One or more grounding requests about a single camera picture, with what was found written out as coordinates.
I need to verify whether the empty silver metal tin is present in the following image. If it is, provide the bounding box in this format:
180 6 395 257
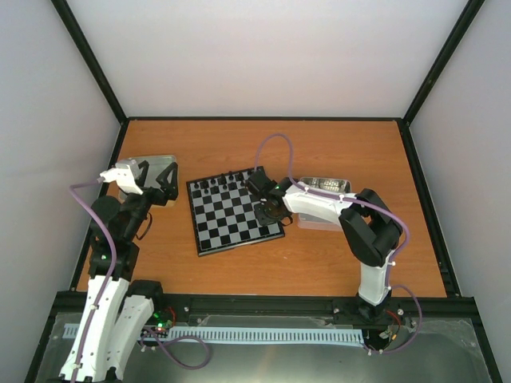
124 155 176 191

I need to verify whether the black frame post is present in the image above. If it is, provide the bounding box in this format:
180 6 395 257
401 0 486 124
50 0 129 124

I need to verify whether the black and silver chessboard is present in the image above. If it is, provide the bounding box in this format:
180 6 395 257
186 183 285 257

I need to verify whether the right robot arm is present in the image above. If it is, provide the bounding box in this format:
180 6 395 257
246 172 408 322

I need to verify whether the light blue cable duct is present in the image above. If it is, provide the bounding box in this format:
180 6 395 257
62 323 366 346

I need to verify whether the black frame post left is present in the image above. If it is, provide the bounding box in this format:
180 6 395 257
50 0 129 124

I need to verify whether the black chess piece set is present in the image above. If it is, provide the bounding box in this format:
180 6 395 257
187 168 254 199

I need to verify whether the pink tin with white pieces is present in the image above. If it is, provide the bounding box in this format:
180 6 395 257
298 177 351 232

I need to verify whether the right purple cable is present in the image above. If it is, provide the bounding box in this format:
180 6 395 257
253 133 423 356

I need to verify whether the black frame post right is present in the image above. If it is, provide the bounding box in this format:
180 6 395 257
401 0 486 124

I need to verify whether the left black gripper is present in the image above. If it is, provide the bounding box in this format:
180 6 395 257
123 160 179 240

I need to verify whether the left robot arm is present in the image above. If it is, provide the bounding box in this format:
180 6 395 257
56 159 178 382

